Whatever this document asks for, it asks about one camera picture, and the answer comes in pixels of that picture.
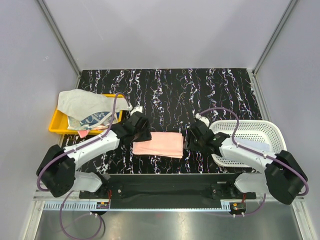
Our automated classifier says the pink towel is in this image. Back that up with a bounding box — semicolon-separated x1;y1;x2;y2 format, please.
132;132;184;159

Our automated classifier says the light blue towel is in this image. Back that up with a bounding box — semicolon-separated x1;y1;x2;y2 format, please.
235;137;271;152

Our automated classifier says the cream white towel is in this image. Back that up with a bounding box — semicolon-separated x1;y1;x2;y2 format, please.
57;89;133;121

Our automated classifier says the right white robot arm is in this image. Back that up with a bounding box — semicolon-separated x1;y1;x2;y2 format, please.
186;120;309;205

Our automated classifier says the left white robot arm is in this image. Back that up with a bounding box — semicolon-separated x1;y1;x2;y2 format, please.
36;111;152;198

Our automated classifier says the blue patterned white towel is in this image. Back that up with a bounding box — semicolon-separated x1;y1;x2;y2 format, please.
67;111;112;131

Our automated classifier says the black marble pattern mat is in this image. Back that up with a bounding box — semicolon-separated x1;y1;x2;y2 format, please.
77;68;262;174

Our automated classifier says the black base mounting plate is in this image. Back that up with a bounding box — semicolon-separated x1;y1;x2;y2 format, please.
79;173;256;211

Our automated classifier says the white perforated plastic basket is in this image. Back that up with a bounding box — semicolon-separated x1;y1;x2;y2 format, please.
209;120;287;168

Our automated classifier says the yellow plastic tray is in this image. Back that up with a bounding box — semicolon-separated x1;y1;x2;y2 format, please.
48;94;125;135

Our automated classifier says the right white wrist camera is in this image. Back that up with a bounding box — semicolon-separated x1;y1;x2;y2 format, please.
195;113;210;127

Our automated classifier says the slotted cable duct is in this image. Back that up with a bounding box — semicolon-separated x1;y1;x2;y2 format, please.
44;201;110;211

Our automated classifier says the left aluminium frame post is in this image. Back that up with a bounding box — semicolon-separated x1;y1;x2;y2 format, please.
35;0;82;78

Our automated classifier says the aluminium frame post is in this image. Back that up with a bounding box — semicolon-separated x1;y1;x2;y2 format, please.
35;0;82;78
252;0;300;76

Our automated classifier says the right aluminium frame post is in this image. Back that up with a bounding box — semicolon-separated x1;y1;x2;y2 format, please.
252;0;300;76

